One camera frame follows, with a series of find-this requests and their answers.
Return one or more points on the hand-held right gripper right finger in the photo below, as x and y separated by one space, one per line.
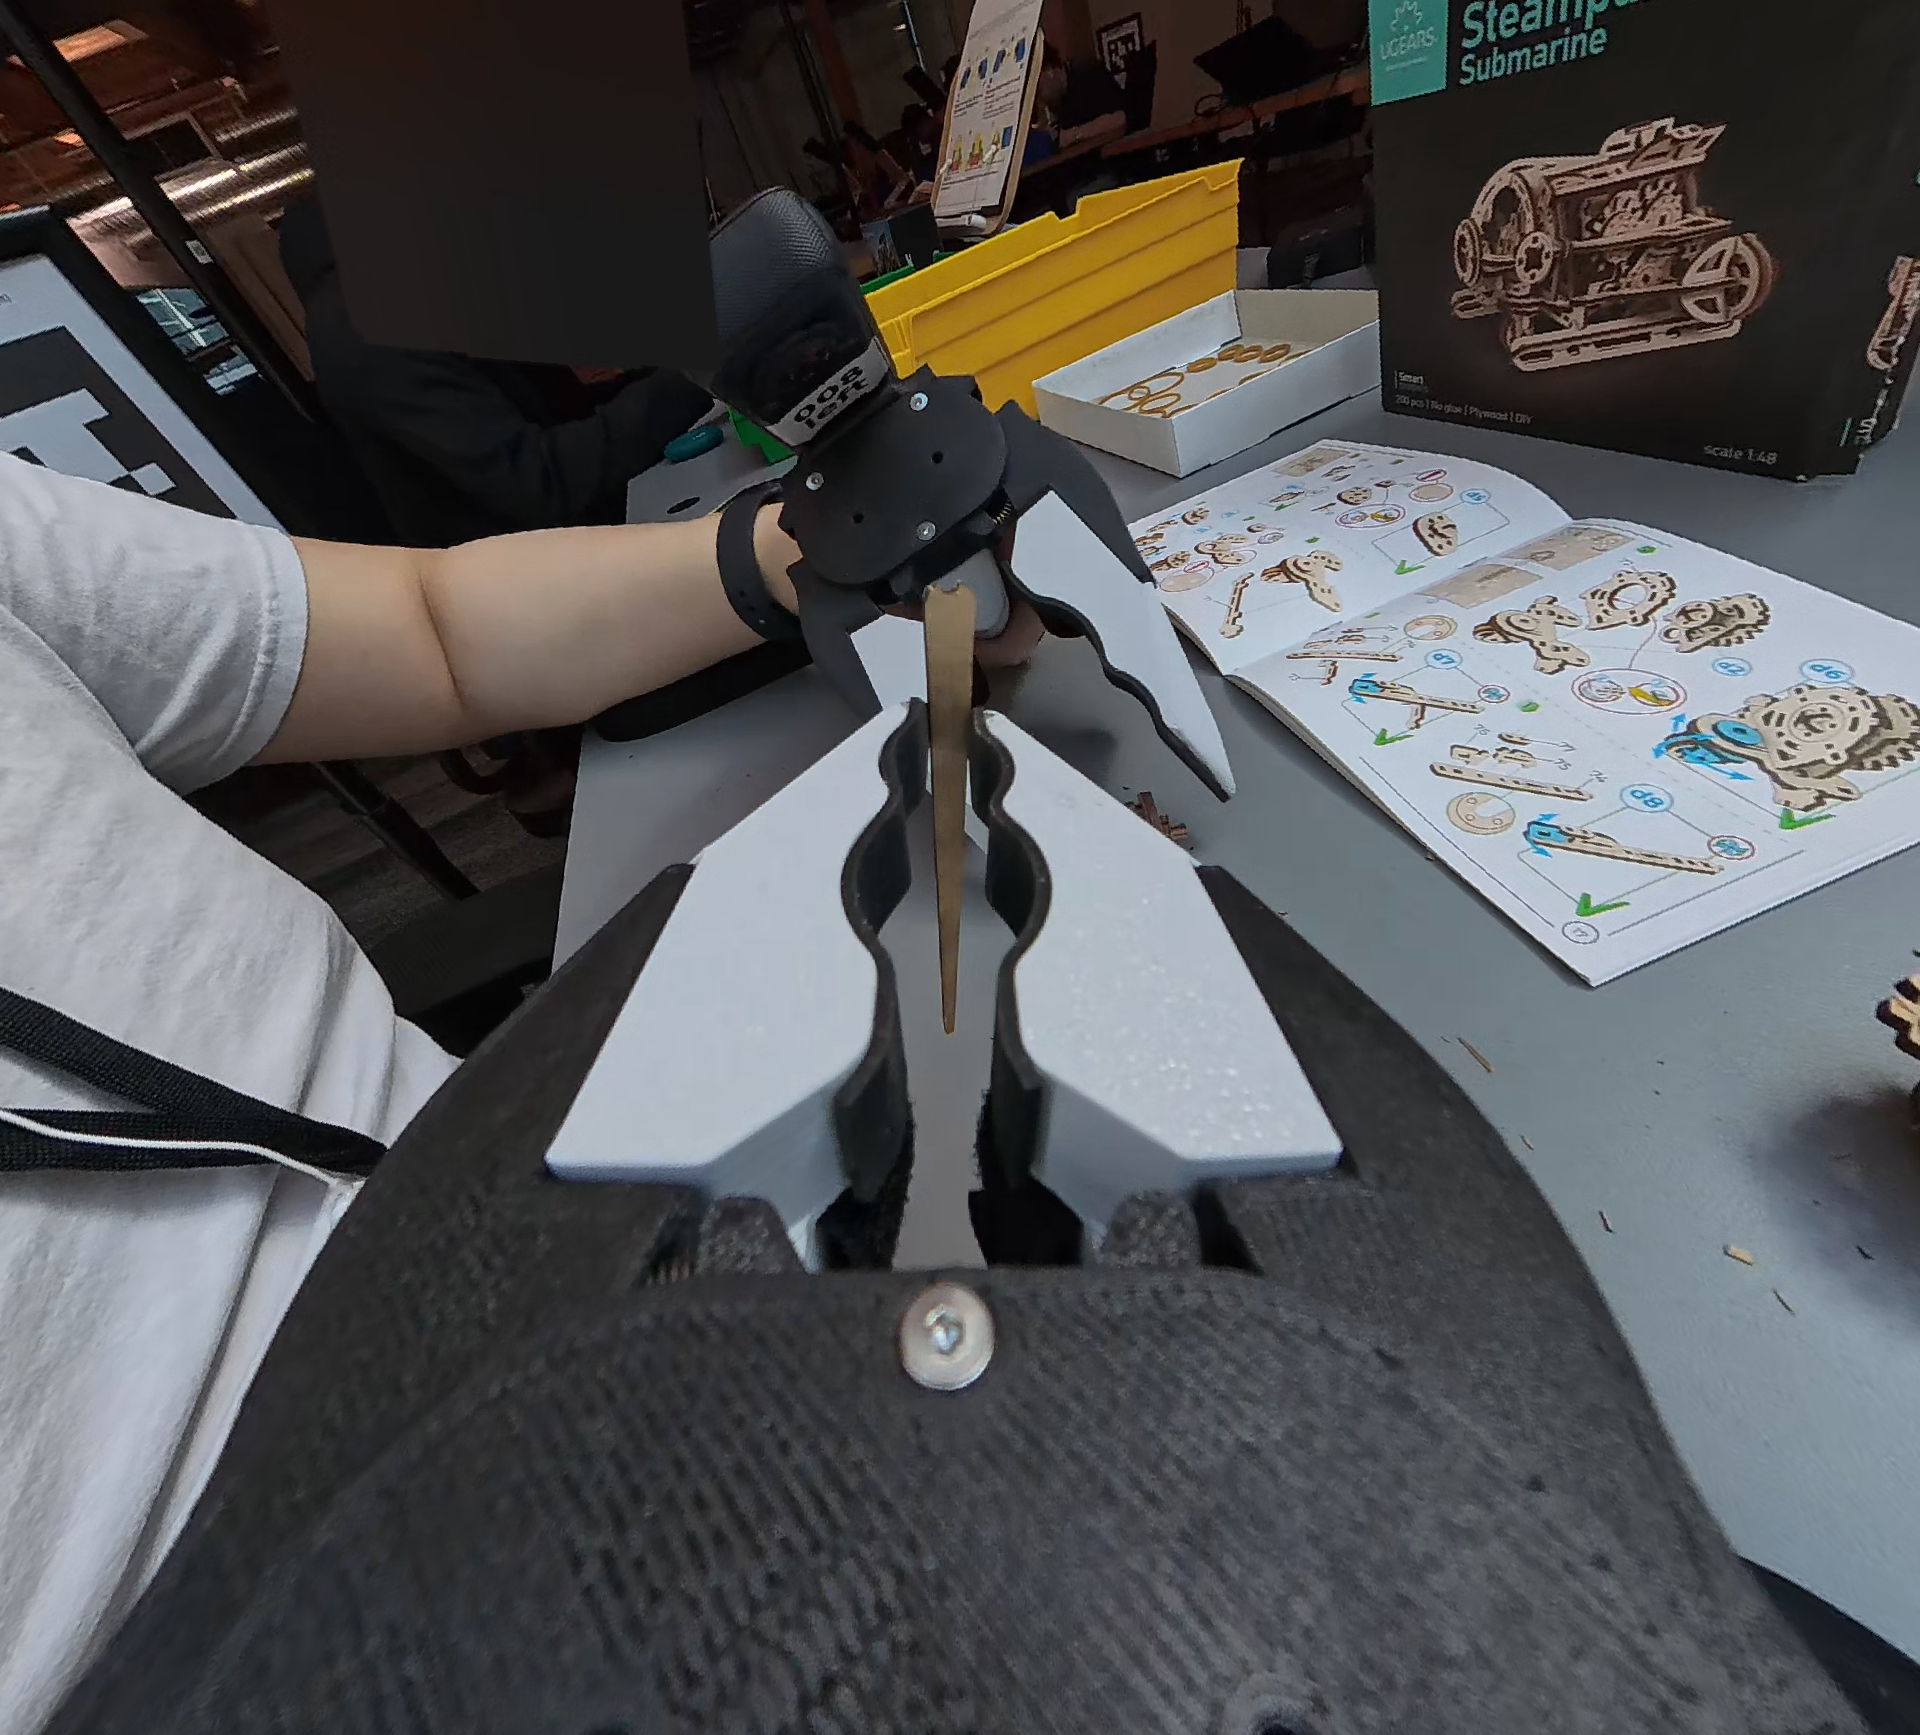
1170 1012

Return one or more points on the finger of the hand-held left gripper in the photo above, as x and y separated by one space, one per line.
853 662
1126 633

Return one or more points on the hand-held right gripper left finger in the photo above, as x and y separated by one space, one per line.
704 1012

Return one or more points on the thin wooden strip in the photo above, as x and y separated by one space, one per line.
949 789

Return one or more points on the person's left forearm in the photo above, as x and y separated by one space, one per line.
523 625

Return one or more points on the grey desk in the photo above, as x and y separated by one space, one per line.
1502 1088

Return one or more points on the person's left hand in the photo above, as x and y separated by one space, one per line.
1023 638

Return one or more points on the black wristband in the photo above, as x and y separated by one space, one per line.
746 568

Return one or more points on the small wooden part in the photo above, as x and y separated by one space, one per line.
1161 816

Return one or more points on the white shallow cardboard tray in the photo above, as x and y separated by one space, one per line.
1197 429

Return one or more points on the yellow plastic bin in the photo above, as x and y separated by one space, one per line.
1051 322
1170 199

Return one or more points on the pile of wooden rings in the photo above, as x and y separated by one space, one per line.
1197 377

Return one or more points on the wooden board instruction sign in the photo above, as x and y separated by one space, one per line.
999 83

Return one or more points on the black power adapter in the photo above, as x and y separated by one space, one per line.
1322 248

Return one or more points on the white instruction booklet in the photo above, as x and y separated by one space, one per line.
1574 743

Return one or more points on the person's white shirt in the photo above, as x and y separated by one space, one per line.
152 789

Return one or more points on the black model kit box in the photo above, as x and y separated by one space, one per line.
1650 188

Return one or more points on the wooden model assembly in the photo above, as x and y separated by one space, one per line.
1903 1012

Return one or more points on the black white marker board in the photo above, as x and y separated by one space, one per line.
90 384

